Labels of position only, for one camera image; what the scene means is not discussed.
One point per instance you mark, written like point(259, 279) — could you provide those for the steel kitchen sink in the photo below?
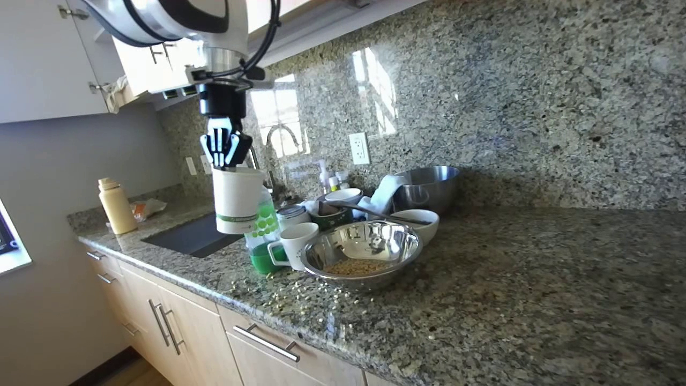
point(185, 239)

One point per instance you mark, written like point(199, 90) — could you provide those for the white framed screen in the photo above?
point(11, 243)

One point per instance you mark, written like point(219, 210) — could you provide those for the white paper cup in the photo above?
point(240, 206)

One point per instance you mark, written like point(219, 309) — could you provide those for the white wall cabinet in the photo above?
point(44, 71)

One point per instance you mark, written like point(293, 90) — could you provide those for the orange sponge packet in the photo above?
point(149, 209)

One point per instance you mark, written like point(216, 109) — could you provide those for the white ceramic bowl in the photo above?
point(343, 196)
point(422, 227)

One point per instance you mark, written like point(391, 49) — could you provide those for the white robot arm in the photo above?
point(143, 14)

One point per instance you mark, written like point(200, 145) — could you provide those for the white tilted plate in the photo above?
point(382, 194)

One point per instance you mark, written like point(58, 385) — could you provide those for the dark metal pot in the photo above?
point(430, 187)

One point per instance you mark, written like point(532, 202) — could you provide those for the green plastic bottle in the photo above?
point(262, 250)

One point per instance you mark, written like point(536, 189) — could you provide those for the wooden base cabinet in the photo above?
point(200, 343)

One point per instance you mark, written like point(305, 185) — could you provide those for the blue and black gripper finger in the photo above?
point(240, 151)
point(216, 151)

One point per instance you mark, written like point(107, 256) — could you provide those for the dark small bowl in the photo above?
point(328, 214)

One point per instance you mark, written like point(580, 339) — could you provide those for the silver metal dish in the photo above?
point(356, 248)

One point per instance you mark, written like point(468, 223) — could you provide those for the beige plastic bottle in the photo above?
point(116, 210)

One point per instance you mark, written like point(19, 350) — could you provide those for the white wall outlet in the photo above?
point(191, 166)
point(360, 149)

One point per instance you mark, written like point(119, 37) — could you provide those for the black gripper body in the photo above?
point(223, 103)

